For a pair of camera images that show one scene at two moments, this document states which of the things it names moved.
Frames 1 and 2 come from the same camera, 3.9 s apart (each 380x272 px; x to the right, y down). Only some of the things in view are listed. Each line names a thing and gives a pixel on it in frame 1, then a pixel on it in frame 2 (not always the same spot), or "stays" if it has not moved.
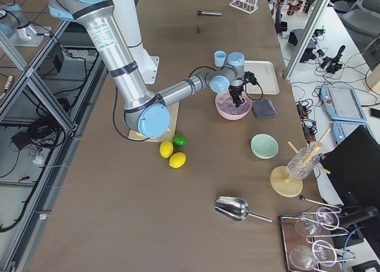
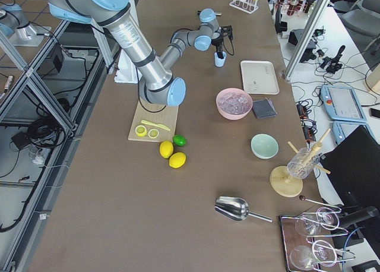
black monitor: [354, 164] stays
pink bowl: [225, 107] stays
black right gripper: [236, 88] to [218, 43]
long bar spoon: [302, 198] stays
